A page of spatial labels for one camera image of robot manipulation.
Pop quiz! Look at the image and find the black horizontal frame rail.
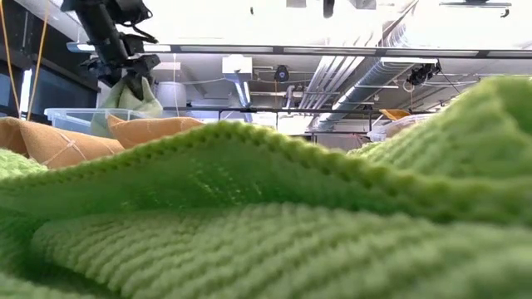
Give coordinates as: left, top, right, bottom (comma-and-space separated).
162, 105, 425, 115

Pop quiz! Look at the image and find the white ceiling box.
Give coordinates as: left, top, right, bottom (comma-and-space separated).
221, 54, 254, 76

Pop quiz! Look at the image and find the black ceiling spotlight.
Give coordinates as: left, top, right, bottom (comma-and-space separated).
273, 64, 291, 83

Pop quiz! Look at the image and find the clear plastic bin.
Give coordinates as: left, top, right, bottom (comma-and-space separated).
43, 106, 155, 138
367, 111, 437, 142

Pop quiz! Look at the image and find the white ceiling pipe bundle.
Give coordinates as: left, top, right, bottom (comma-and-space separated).
298, 56, 367, 110

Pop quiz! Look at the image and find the pale green towel teal edge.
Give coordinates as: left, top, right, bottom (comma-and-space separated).
90, 76, 164, 138

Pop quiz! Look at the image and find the long ceiling light bar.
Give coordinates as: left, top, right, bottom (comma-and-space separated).
66, 41, 532, 59

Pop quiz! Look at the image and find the orange towel with stitched lines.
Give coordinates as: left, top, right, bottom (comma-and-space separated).
0, 115, 126, 169

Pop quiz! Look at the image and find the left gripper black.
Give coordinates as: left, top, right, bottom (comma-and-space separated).
81, 35, 161, 100

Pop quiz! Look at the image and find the black device with cables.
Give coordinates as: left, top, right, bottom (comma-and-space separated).
402, 61, 442, 93

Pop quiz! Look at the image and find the silver corrugated ceiling duct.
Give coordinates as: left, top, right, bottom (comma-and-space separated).
315, 57, 440, 130

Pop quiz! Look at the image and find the large green knit towel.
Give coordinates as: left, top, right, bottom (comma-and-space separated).
0, 120, 532, 299

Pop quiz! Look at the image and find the yellow hanging cable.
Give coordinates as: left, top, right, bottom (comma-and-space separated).
27, 0, 51, 121
0, 0, 22, 117

